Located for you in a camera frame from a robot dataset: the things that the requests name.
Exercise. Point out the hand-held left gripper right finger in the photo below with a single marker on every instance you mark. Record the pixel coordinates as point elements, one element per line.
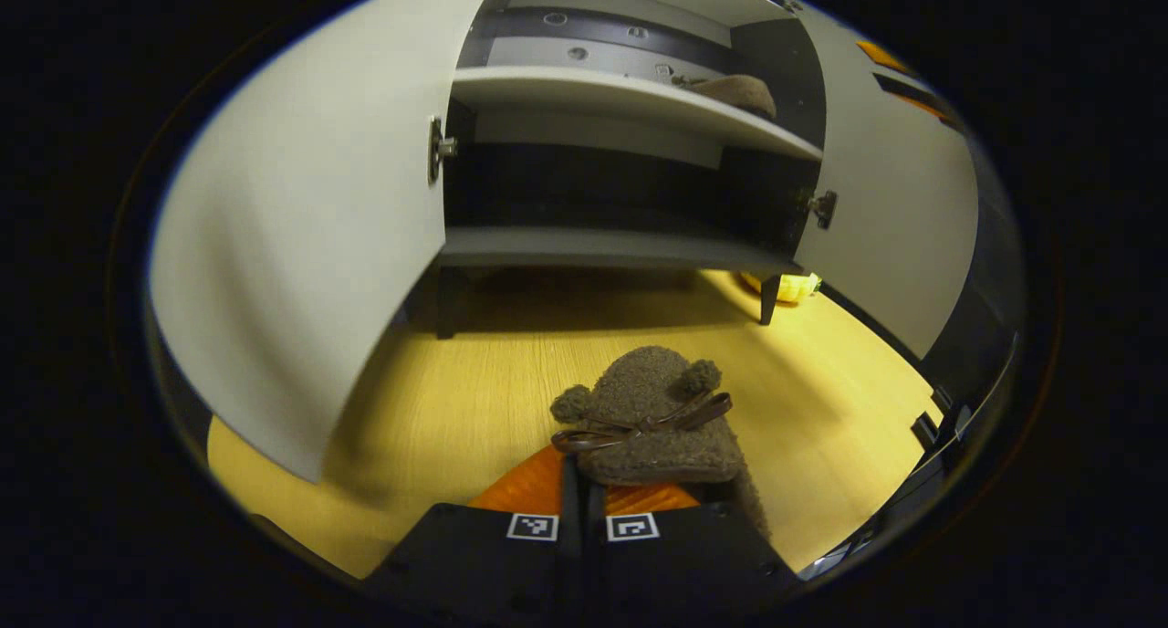
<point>684,564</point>

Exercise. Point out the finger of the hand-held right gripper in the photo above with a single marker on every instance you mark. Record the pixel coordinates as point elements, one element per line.
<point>912,91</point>
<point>883,55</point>

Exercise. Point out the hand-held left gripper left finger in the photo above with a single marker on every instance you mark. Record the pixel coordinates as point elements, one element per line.
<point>474,564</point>

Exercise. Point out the white shoe cabinet door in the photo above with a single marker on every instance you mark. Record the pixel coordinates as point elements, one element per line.
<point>894,208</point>
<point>301,245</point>

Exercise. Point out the brown fuzzy shoe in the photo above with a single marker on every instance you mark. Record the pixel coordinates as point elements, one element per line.
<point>648,391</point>
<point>739,91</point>

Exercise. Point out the metal door hinge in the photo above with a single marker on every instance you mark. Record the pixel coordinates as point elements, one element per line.
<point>438,149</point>
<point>823,208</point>

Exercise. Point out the small yellow green object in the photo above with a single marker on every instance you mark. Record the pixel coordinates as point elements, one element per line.
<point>789,287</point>

